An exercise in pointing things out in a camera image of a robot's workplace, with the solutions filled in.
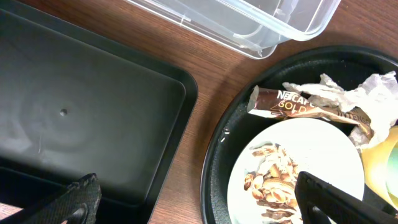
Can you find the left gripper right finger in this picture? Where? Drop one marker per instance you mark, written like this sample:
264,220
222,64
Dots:
320,202

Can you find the blue cup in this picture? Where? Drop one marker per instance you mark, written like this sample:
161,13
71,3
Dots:
391,176

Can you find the grey plate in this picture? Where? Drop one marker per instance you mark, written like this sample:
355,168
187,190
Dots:
316,146

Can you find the brown coffee sachet wrapper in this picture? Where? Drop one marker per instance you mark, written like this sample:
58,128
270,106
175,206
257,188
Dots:
282,104

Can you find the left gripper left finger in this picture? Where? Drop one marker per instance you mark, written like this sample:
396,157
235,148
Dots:
77,203

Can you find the yellow bowl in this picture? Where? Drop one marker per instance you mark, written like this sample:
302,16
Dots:
375,167

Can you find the food scraps on plate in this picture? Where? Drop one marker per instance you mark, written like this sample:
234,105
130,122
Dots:
272,184

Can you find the black rectangular tray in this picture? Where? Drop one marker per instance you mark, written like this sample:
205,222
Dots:
74,103

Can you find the crumpled white napkin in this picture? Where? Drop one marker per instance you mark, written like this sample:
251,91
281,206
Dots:
376,97

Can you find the round black serving tray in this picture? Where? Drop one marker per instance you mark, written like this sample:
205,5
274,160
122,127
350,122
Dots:
347,65

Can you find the clear plastic bin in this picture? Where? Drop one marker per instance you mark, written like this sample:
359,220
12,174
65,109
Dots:
253,28

